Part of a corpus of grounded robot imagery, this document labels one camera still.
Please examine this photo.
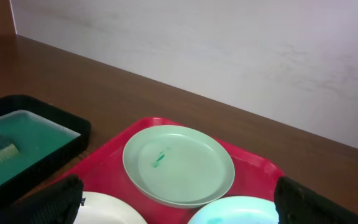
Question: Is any black tub of green water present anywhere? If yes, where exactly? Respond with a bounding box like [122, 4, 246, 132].
[0, 95, 91, 209]

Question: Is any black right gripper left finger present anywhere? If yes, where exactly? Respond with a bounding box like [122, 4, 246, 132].
[0, 175, 84, 224]

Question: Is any white plate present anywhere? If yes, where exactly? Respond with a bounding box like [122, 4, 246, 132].
[73, 191, 147, 224]

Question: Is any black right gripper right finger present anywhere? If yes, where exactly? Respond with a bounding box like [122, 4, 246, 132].
[274, 176, 358, 224]

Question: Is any mint green plate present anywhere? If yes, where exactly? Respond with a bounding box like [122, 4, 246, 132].
[122, 125, 235, 208]

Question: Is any light blue plate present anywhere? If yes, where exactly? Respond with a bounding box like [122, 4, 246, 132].
[188, 196, 279, 224]

